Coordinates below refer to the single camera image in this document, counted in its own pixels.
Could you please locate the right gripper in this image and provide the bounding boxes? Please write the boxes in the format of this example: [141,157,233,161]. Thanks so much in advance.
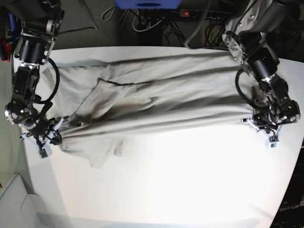
[20,116,69,150]

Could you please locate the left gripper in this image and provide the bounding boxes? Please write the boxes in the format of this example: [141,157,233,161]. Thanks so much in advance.
[241,114,282,143]

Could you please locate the beige t-shirt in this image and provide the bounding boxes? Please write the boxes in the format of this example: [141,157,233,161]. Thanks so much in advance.
[47,51,253,168]

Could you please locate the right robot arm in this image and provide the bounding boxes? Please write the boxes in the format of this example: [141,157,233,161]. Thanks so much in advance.
[0,0,66,152]

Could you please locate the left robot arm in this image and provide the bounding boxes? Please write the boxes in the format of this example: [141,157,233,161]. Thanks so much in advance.
[222,0,303,148]

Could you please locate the white plastic bin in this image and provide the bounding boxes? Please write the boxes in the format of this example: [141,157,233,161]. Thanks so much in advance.
[0,174,45,228]

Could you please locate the red black clamp tool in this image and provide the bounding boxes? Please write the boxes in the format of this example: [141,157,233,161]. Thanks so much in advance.
[0,38,12,62]

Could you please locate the black power strip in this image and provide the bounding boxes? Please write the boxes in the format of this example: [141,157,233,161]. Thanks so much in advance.
[179,9,231,20]

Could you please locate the blue overhead box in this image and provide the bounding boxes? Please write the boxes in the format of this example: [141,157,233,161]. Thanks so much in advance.
[115,0,181,9]

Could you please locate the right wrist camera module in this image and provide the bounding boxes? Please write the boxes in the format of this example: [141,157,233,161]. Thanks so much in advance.
[39,146,52,159]

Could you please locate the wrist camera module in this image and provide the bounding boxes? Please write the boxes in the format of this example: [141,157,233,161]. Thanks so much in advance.
[39,146,52,159]
[268,138,280,149]

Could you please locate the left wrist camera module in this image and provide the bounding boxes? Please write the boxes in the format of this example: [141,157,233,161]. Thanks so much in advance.
[268,138,280,149]

